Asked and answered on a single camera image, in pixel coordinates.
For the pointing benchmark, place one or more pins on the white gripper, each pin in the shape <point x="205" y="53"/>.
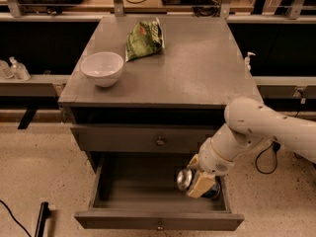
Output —
<point x="212" y="160"/>

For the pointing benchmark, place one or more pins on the blue pepsi can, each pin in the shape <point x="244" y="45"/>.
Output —
<point x="185" y="178"/>

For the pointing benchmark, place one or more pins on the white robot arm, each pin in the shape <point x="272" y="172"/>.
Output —
<point x="247" y="122"/>

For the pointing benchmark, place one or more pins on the open grey middle drawer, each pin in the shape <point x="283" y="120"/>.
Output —
<point x="139" y="191"/>

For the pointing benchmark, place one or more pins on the closed grey top drawer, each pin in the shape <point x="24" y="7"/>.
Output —
<point x="141" y="138"/>

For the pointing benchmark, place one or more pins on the white pump bottle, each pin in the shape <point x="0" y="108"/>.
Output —
<point x="247" y="59"/>

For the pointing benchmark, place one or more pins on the white ceramic bowl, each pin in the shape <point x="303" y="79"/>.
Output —
<point x="103" y="68"/>

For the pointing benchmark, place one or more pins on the green chip bag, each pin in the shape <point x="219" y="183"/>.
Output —
<point x="146" y="38"/>

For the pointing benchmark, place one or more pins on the black floor stand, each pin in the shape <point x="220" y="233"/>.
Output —
<point x="44" y="213"/>

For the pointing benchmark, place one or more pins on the clear sanitizer bottle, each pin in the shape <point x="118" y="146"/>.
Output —
<point x="19" y="70"/>

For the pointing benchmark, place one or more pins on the clear plastic bottle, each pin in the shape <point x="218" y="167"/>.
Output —
<point x="5" y="70"/>

